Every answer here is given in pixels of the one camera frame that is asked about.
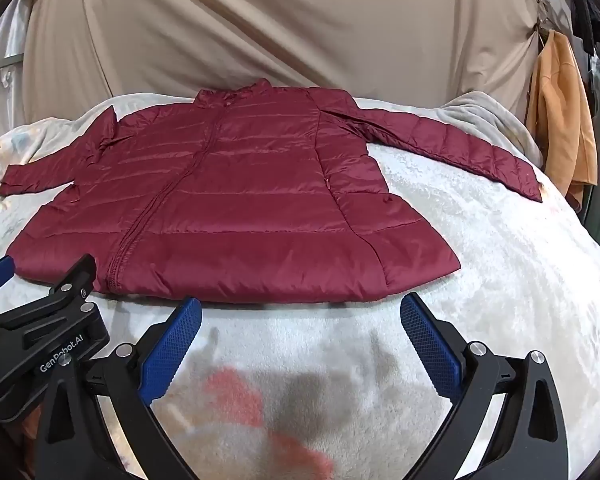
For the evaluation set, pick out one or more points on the maroon puffer jacket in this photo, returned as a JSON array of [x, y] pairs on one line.
[[230, 185]]

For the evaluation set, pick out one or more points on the orange hanging garment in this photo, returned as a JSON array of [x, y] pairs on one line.
[[560, 110]]

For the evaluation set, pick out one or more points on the beige curtain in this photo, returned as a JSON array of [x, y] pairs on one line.
[[280, 25]]

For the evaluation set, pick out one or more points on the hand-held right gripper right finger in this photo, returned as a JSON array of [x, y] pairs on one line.
[[430, 347]]

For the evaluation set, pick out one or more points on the white printed plush blanket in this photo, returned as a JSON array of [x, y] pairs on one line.
[[480, 260]]

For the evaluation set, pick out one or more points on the grey fleece blanket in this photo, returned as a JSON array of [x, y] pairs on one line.
[[480, 120]]

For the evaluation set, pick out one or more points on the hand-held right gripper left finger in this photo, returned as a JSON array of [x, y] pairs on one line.
[[170, 347]]

